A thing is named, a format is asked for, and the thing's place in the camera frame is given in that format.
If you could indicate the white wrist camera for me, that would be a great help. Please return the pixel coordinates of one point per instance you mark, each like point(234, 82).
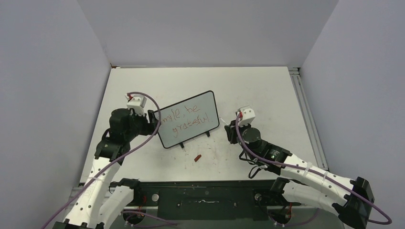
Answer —
point(245, 115)
point(136, 104)

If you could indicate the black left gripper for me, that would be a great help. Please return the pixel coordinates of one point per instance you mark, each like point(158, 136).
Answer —
point(149, 128)

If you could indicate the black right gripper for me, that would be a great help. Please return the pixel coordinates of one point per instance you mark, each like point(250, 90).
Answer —
point(231, 130)

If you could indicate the black base frame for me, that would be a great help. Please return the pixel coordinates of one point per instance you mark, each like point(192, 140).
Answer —
point(209, 200)

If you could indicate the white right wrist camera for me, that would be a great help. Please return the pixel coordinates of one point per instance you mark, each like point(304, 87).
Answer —
point(245, 115)

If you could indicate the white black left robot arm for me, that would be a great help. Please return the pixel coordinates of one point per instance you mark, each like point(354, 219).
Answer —
point(124, 125)

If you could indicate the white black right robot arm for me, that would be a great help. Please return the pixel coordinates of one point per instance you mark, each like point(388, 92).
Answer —
point(351, 200)

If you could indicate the black framed whiteboard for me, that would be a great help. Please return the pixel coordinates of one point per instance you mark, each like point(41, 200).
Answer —
point(187, 119)

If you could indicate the aluminium rail frame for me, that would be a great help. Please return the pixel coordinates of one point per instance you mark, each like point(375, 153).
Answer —
point(312, 131)

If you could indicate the red marker cap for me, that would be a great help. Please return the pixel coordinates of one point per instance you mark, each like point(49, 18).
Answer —
point(197, 158)

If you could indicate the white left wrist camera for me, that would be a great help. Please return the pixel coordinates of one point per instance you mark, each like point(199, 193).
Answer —
point(136, 104)

